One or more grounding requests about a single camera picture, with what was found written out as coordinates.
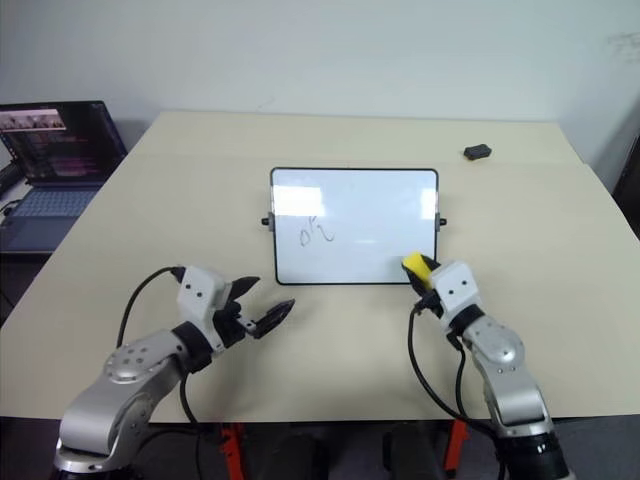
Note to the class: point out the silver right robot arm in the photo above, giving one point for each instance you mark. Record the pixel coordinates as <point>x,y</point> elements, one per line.
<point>505,370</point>

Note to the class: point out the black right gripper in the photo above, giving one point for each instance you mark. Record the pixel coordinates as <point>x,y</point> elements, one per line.
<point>431,304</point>

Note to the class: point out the red clamp under table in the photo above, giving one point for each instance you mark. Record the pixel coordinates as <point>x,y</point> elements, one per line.
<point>231,450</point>
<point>456,445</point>

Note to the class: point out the yellow sponge eraser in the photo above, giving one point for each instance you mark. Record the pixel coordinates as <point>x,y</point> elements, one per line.
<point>419,267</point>

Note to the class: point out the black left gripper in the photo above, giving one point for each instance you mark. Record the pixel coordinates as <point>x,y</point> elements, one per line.
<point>230,325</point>

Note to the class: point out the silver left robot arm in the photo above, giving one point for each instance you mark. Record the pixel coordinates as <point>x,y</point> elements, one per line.
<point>130,370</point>

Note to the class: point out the black device beside laptop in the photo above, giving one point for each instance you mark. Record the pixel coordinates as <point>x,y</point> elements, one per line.
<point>7,180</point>

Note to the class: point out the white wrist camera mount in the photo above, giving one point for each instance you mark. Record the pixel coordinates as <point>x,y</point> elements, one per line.
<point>200,295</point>
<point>455,290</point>

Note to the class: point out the small black box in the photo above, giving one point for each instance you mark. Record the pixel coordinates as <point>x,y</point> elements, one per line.
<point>477,151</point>

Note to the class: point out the open blue laptop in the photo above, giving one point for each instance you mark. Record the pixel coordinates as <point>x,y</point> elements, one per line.
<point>55,160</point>

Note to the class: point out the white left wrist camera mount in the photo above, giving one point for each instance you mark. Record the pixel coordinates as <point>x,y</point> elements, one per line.
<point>200,295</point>

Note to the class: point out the small black-framed whiteboard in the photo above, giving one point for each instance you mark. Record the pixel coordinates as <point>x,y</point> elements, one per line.
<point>350,225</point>

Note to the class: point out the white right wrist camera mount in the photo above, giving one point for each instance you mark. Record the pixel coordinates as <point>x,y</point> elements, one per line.
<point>455,290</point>

